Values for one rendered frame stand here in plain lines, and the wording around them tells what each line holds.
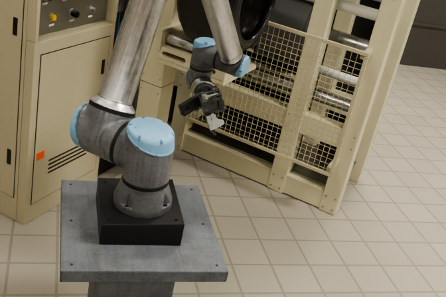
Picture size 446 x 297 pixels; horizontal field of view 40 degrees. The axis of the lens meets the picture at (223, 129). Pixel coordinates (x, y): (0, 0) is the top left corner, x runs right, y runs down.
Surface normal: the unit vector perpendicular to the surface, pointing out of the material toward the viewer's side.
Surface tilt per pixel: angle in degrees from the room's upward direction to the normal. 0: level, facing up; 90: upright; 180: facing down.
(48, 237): 0
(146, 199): 73
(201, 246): 0
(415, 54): 90
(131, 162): 93
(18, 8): 90
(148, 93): 90
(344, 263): 0
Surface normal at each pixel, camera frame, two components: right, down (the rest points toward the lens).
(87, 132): -0.38, -0.01
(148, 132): 0.24, -0.84
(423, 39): 0.22, 0.45
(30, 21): -0.45, 0.30
